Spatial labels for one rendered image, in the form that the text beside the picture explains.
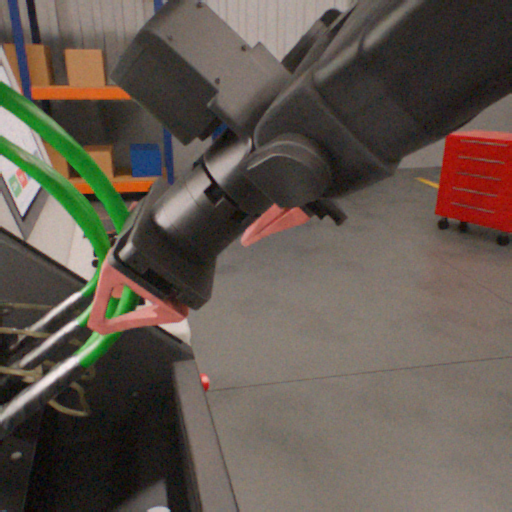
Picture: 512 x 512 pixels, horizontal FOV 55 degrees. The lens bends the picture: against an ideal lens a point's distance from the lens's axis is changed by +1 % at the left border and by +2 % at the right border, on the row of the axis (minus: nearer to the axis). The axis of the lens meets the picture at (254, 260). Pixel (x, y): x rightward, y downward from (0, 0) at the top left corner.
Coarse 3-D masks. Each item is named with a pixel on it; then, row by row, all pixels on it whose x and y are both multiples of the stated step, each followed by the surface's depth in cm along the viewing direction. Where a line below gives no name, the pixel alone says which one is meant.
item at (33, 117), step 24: (0, 96) 31; (24, 120) 32; (48, 120) 32; (72, 144) 33; (96, 168) 34; (96, 192) 34; (120, 216) 35; (120, 312) 38; (120, 336) 39; (96, 360) 39
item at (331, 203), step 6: (318, 204) 48; (324, 204) 48; (330, 204) 47; (336, 204) 49; (324, 210) 48; (330, 210) 48; (336, 210) 48; (342, 210) 50; (330, 216) 48; (336, 216) 48; (342, 216) 48; (336, 222) 48; (342, 222) 48
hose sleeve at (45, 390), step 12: (72, 360) 38; (60, 372) 38; (72, 372) 38; (84, 372) 39; (36, 384) 39; (48, 384) 38; (60, 384) 38; (24, 396) 38; (36, 396) 38; (48, 396) 38; (12, 408) 38; (24, 408) 38; (36, 408) 39; (0, 420) 38; (12, 420) 38; (24, 420) 39
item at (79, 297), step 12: (96, 216) 59; (96, 276) 61; (84, 288) 62; (96, 288) 62; (72, 300) 61; (84, 300) 62; (48, 312) 62; (60, 312) 61; (36, 324) 61; (48, 324) 61; (24, 336) 61
